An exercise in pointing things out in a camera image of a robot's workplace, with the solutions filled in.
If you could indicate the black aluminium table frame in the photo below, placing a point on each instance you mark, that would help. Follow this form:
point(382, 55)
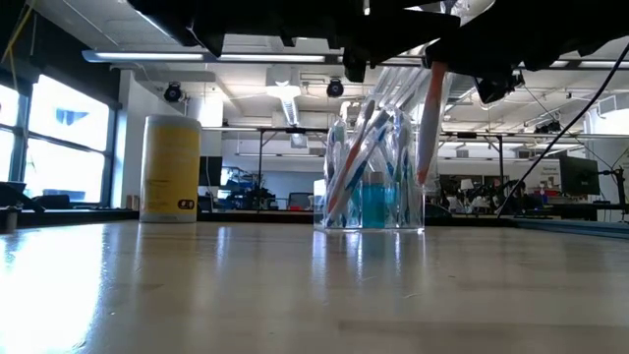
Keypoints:
point(245, 216)

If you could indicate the black overhead frame bar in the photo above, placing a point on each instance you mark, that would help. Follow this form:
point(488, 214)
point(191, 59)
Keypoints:
point(245, 57)

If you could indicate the black ceiling camera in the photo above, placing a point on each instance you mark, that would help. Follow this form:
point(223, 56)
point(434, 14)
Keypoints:
point(498, 88)
point(335, 87)
point(173, 92)

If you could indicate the teal white toothbrush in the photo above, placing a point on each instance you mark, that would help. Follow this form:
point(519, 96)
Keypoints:
point(361, 167)

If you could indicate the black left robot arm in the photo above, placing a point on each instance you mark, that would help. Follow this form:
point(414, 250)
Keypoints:
point(196, 19)

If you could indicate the black monitor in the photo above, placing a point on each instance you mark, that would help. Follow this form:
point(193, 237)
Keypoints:
point(580, 174)
point(210, 172)

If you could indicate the person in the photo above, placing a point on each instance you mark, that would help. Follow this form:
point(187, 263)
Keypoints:
point(518, 196)

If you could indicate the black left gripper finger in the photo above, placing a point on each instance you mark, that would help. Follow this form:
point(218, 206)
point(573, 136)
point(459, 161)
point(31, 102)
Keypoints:
point(355, 69)

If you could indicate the black station frame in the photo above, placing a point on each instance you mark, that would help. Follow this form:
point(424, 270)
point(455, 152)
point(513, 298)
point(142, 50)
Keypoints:
point(295, 130)
point(479, 135)

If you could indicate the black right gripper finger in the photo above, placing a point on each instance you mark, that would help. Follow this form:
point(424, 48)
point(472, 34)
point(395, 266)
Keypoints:
point(462, 51)

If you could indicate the yellow wipes canister white lid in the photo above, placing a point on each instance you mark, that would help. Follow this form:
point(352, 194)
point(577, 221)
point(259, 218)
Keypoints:
point(169, 167)

